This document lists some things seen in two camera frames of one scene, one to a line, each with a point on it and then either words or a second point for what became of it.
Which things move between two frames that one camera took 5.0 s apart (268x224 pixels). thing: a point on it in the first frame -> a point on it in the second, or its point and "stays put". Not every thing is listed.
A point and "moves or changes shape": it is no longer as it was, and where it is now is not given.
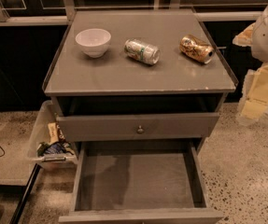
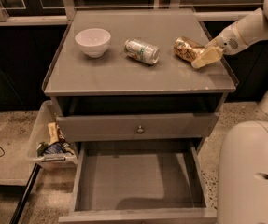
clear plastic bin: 45,148 stays put
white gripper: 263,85 -> 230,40
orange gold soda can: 196,49 moves or changes shape
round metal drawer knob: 140,130 stays put
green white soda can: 139,50 stays put
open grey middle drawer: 141,182 stays put
